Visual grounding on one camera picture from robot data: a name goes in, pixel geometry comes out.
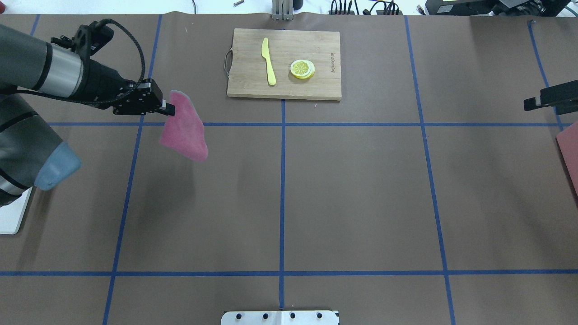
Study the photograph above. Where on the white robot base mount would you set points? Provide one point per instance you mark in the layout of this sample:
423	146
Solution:
302	317

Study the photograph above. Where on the pink plastic bin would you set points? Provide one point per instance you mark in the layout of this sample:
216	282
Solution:
567	141

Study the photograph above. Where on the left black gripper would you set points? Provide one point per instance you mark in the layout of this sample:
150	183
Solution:
103	81

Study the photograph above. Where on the bamboo cutting board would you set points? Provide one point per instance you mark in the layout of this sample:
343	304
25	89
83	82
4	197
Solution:
247	72

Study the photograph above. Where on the lemon slice stack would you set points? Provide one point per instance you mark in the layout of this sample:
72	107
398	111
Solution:
302	69

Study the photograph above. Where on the maroon wiping cloth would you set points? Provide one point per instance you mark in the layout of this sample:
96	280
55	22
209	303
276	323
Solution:
184	132

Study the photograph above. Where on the yellow plastic knife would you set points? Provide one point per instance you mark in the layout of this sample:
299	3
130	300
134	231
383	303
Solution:
270	74

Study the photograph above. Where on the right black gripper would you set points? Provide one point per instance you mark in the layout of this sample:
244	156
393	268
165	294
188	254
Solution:
553	99

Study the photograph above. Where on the white rectangular tray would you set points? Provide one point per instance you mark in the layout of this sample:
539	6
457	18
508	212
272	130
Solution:
12	215

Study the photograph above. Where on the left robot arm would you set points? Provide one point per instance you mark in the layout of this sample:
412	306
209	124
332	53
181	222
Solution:
32	153

